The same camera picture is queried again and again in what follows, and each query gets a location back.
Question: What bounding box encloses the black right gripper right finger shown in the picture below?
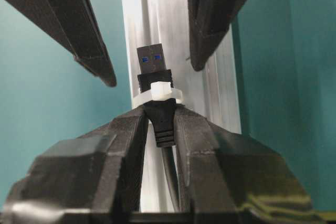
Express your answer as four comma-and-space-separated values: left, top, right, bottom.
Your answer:
174, 106, 315, 223

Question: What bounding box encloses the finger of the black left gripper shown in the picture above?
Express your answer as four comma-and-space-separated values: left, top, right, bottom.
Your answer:
187, 0, 247, 71
5, 0, 117, 87

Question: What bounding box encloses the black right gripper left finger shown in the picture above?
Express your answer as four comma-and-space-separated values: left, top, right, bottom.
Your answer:
2, 108, 148, 223

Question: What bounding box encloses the black USB cable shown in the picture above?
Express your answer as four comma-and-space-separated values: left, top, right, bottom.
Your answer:
136, 43, 182, 213

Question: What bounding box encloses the aluminium extrusion rail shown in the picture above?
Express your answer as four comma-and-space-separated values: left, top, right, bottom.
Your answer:
122, 0, 241, 214

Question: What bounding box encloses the white zip tie ring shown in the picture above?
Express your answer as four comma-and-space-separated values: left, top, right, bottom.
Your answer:
131, 81, 184, 109

